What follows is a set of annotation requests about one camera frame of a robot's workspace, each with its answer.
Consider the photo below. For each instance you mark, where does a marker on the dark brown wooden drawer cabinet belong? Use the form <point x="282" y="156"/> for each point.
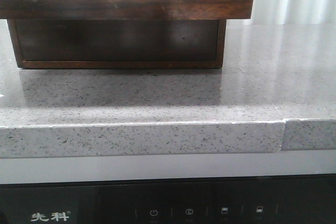
<point x="52" y="64"/>

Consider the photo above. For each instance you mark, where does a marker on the black dishwasher control panel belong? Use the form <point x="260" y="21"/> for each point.
<point x="273" y="199"/>

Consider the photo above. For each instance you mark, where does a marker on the wooden drawer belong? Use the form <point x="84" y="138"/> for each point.
<point x="126" y="9"/>
<point x="118" y="40"/>

